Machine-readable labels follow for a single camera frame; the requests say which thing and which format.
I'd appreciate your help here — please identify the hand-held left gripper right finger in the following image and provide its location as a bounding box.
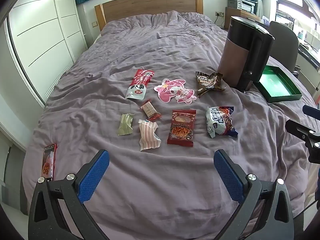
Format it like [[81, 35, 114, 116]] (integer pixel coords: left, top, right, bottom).
[[213, 149, 295, 240]]

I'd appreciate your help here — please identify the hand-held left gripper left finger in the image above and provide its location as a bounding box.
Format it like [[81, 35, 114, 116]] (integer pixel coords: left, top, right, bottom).
[[28, 149, 110, 240]]

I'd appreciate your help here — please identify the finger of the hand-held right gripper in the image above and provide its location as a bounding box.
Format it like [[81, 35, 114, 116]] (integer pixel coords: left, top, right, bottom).
[[302, 104, 320, 117], [285, 119, 320, 164]]

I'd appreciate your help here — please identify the green tray box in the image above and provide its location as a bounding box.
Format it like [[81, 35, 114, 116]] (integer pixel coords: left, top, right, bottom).
[[255, 65, 303, 103]]

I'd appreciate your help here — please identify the white and blue snack packet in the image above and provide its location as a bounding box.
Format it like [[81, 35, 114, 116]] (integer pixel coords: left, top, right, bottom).
[[205, 106, 238, 139]]

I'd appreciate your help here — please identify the green candy packet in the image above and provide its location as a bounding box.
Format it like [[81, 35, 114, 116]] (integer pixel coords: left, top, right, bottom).
[[117, 113, 135, 136]]

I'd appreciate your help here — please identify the pink striped snack packet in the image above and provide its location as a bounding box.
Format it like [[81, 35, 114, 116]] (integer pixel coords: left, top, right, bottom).
[[138, 119, 161, 152]]

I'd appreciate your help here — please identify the red noodle snack packet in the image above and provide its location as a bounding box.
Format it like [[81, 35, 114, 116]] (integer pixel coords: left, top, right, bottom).
[[167, 109, 197, 147]]

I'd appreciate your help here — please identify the small red candy packet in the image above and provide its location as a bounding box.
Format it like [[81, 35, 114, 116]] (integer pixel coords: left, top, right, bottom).
[[139, 99, 162, 121]]

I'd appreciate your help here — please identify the brown snack packet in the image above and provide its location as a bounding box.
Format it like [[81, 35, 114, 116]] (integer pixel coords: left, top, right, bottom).
[[195, 71, 227, 98]]

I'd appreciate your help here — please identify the red and white snack packet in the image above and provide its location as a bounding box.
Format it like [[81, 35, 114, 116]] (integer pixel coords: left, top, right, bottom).
[[125, 69, 155, 100]]

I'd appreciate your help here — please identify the pink cartoon snack packet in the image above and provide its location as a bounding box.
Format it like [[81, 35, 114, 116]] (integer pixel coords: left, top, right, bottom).
[[153, 78, 196, 104]]

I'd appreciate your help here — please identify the red packet at bed edge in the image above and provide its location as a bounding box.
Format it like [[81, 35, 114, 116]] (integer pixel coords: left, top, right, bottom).
[[41, 144, 57, 182]]

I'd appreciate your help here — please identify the white desk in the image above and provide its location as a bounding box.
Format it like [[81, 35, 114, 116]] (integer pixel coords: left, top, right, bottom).
[[297, 42, 320, 93]]

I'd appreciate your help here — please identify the grey office chair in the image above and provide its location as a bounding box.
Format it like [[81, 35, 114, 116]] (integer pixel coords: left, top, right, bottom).
[[269, 21, 300, 74]]

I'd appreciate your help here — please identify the black and brown trash can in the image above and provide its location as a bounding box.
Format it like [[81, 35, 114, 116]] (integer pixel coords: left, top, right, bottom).
[[217, 16, 275, 93]]

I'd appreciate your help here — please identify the wooden dresser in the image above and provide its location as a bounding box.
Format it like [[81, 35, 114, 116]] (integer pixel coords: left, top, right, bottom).
[[224, 7, 260, 29]]

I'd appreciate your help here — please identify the grey printer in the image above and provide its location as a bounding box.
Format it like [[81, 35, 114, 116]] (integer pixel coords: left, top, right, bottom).
[[227, 0, 258, 14]]

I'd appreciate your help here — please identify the purple bed blanket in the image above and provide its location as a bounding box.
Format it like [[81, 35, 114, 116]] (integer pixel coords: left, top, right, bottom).
[[21, 10, 318, 240]]

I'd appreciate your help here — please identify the white wardrobe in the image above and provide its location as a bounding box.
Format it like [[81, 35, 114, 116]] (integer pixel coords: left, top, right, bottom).
[[7, 0, 88, 105]]

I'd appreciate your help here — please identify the wooden headboard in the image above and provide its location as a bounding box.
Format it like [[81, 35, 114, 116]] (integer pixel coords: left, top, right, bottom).
[[94, 0, 203, 32]]

